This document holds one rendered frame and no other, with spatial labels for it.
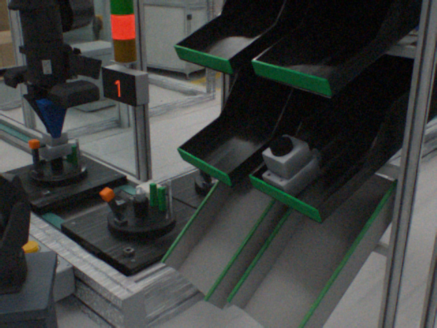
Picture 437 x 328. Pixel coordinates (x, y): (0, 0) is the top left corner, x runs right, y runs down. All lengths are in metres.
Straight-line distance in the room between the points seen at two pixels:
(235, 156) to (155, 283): 0.29
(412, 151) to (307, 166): 0.13
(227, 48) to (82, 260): 0.51
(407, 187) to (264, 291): 0.27
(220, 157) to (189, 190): 0.44
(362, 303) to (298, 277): 0.31
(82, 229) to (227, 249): 0.36
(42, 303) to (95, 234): 0.35
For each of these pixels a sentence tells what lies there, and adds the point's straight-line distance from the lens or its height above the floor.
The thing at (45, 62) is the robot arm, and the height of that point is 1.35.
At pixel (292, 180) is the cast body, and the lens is 0.70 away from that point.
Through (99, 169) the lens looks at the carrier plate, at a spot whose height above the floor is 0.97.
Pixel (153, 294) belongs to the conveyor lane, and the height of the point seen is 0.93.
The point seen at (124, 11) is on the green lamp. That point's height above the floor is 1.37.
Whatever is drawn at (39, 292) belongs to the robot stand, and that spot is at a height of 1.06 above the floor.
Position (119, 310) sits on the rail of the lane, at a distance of 0.96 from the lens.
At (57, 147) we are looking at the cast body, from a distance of 1.34.
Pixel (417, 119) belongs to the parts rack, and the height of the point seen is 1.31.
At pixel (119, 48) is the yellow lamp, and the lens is 1.22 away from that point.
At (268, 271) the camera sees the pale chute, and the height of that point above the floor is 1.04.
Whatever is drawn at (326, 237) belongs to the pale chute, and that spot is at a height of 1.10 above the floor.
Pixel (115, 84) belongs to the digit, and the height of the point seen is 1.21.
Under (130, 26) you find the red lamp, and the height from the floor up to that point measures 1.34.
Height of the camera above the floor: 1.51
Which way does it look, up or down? 23 degrees down
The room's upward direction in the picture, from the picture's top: straight up
